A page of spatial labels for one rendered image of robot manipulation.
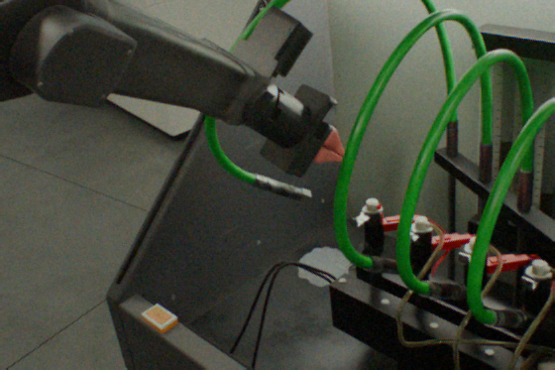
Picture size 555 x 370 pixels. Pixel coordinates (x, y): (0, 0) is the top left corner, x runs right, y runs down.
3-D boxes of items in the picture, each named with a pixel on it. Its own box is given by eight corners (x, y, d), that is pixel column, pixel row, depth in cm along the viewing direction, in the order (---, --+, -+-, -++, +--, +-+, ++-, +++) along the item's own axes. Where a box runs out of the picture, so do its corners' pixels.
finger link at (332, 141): (373, 153, 83) (322, 119, 77) (342, 202, 83) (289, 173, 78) (341, 136, 88) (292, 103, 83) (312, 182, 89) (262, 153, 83)
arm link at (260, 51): (174, 71, 67) (244, 118, 66) (237, -27, 66) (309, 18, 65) (209, 88, 79) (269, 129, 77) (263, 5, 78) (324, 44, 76)
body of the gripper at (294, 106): (341, 104, 78) (298, 73, 74) (295, 179, 79) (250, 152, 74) (311, 89, 83) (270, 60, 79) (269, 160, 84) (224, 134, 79)
